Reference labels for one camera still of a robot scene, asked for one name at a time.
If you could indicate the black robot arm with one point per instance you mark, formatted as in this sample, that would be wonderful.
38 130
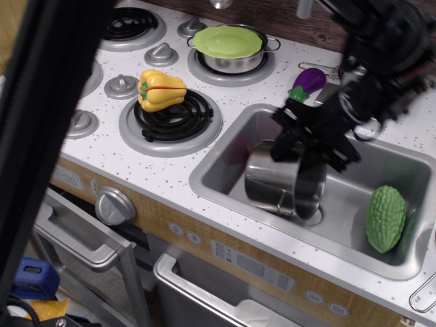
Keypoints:
392 41

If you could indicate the back left stove burner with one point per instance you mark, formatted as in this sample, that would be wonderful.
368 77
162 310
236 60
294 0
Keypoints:
132 28

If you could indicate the front left stove burner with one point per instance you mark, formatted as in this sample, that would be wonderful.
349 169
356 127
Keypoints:
93 80

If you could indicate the steel pot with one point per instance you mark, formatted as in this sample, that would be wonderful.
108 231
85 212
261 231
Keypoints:
241 65
291 187

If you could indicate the front right stove burner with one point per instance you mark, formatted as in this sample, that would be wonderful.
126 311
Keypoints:
178 130

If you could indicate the oven door with handle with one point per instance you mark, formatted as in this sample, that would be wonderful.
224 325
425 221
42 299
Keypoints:
97 267

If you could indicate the yellow cloth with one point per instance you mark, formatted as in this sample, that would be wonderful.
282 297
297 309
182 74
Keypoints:
49 309

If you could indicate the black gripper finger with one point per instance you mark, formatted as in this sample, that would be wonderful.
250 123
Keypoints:
283 145

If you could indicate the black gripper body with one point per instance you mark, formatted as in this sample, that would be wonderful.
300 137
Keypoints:
321 129

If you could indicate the grey stove knob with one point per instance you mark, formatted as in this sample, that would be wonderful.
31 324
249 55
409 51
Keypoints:
121 87
162 55
83 123
190 27

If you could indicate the steel pot on stove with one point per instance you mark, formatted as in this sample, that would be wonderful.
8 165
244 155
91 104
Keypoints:
241 65

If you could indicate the blue clamp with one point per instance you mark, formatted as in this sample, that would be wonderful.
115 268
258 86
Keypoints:
35 280

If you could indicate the yellow toy bell pepper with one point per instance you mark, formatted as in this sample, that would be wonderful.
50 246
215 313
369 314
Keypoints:
157 91

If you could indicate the black foreground pole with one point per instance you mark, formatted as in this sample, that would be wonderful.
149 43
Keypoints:
50 64

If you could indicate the large silver oven dial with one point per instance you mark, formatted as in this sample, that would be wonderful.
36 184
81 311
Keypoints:
113 207

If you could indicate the wire rack handle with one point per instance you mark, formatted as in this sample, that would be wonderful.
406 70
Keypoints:
423 299

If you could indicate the silver sink basin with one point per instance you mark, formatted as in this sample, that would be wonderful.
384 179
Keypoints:
219 177

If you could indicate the green plate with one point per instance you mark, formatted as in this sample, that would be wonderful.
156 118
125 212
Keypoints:
227 42

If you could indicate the dishwasher door with handle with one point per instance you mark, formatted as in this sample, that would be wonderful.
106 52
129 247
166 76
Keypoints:
194 293

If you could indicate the purple toy eggplant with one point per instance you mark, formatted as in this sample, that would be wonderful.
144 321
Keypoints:
307 82

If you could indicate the green toy bitter gourd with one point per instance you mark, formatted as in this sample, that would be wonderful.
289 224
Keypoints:
385 218

